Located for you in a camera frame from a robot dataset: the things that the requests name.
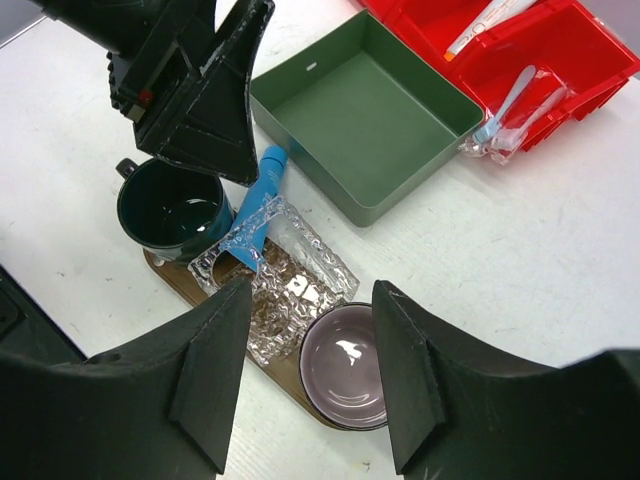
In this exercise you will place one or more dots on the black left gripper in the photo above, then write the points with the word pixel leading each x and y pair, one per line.
pixel 184 88

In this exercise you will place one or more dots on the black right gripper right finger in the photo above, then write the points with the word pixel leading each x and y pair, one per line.
pixel 460 408

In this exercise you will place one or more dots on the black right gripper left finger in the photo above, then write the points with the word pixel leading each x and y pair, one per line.
pixel 161 406

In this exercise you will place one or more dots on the dark green mug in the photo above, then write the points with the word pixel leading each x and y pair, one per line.
pixel 173 213

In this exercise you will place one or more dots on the blue toothpaste tube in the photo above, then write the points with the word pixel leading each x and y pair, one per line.
pixel 246 238

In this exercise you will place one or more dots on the lilac enamel mug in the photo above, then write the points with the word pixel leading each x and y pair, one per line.
pixel 339 370

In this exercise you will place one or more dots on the clear textured glass holder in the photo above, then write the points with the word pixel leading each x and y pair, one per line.
pixel 299 277

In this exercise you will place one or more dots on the white toothpaste tube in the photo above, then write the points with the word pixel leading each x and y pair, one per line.
pixel 496 12

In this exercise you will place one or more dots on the green metal box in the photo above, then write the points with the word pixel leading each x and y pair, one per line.
pixel 363 117

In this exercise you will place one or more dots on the red plastic organizer bin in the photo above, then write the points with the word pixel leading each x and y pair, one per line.
pixel 567 44

